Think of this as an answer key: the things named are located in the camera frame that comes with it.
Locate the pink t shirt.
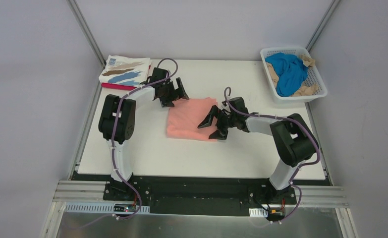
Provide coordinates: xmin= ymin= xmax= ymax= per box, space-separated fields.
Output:
xmin=166 ymin=97 xmax=218 ymax=142

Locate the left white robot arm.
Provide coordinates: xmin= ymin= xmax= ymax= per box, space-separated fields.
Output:
xmin=98 ymin=67 xmax=189 ymax=183

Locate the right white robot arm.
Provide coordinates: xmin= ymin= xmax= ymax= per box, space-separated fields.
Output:
xmin=197 ymin=97 xmax=318 ymax=201

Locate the folded white printed t shirt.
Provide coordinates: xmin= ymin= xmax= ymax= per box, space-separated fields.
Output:
xmin=99 ymin=55 xmax=151 ymax=87

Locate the white plastic basket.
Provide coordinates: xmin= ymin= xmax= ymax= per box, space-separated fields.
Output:
xmin=260 ymin=46 xmax=327 ymax=105

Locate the blue t shirt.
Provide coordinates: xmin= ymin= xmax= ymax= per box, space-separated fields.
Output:
xmin=265 ymin=53 xmax=308 ymax=97

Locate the beige t shirt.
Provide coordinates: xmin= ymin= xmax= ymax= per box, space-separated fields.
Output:
xmin=266 ymin=54 xmax=319 ymax=97

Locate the right controller board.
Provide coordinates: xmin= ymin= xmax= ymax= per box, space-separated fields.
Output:
xmin=267 ymin=209 xmax=285 ymax=221

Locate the controller board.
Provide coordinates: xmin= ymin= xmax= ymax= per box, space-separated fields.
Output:
xmin=267 ymin=209 xmax=285 ymax=221
xmin=113 ymin=203 xmax=137 ymax=214

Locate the left controller board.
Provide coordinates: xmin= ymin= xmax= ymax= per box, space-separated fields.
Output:
xmin=113 ymin=203 xmax=137 ymax=214

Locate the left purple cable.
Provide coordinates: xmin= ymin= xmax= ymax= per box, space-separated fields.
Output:
xmin=65 ymin=58 xmax=178 ymax=229

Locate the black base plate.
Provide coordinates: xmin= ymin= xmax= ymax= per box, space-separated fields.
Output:
xmin=103 ymin=176 xmax=298 ymax=217

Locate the left aluminium frame post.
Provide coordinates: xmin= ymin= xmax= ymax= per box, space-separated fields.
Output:
xmin=66 ymin=0 xmax=106 ymax=68

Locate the aluminium frame post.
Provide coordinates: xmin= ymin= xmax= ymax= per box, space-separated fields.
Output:
xmin=306 ymin=0 xmax=342 ymax=52
xmin=66 ymin=0 xmax=106 ymax=68

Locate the right aluminium frame post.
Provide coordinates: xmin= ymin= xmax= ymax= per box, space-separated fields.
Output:
xmin=306 ymin=0 xmax=342 ymax=52

